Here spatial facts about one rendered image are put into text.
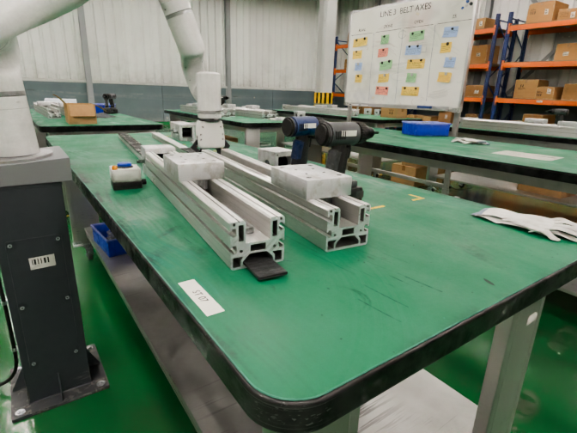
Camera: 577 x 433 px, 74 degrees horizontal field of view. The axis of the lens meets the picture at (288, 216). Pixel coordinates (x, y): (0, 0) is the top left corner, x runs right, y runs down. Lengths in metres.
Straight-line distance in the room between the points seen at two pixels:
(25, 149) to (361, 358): 1.20
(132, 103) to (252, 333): 12.29
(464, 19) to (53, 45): 10.43
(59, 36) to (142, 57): 2.10
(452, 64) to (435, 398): 3.13
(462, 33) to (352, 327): 3.58
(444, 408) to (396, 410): 0.14
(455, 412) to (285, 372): 0.91
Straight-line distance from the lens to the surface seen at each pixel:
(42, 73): 12.35
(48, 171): 1.40
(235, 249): 0.65
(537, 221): 1.07
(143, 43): 12.89
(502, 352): 1.08
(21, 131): 1.43
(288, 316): 0.54
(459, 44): 3.95
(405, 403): 1.29
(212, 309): 0.55
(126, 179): 1.23
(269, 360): 0.46
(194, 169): 0.93
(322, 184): 0.78
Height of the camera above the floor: 1.07
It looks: 18 degrees down
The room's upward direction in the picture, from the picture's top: 2 degrees clockwise
